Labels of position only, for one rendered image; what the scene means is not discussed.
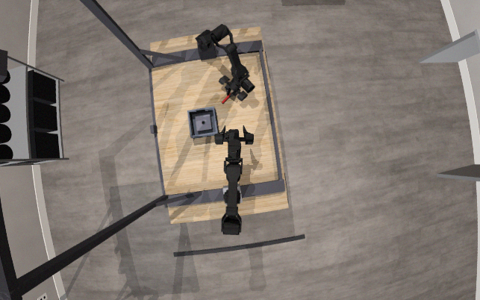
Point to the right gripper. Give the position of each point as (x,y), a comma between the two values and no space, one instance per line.
(248,137)

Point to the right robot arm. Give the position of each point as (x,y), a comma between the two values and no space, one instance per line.
(233,170)

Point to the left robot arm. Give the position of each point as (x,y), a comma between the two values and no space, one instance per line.
(238,71)

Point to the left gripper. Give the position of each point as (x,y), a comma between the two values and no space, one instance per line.
(232,86)

